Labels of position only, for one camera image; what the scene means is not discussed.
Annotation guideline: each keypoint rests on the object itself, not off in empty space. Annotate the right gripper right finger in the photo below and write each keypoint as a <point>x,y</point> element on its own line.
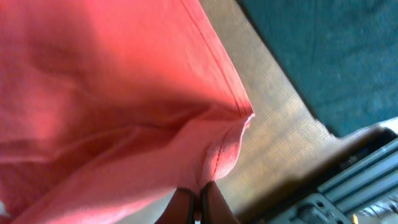
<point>214,208</point>

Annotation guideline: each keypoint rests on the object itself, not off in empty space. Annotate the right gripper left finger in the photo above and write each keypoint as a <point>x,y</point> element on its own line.
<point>180,209</point>

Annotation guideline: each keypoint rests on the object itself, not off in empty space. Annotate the dark teal t-shirt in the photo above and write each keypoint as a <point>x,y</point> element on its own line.
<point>340,55</point>

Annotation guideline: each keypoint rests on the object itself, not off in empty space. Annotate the red t-shirt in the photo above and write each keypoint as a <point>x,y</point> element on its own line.
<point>107,106</point>

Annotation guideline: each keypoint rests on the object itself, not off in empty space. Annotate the aluminium frame rail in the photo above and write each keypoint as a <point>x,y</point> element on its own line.
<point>369,187</point>

